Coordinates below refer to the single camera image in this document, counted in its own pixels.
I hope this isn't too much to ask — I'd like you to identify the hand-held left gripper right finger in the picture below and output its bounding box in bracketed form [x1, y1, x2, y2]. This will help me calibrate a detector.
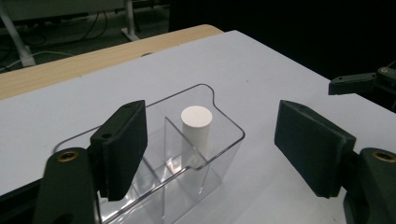
[273, 99, 358, 200]

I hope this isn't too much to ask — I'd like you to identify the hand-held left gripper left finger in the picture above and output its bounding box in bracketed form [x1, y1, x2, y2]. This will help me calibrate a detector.
[89, 99, 149, 203]

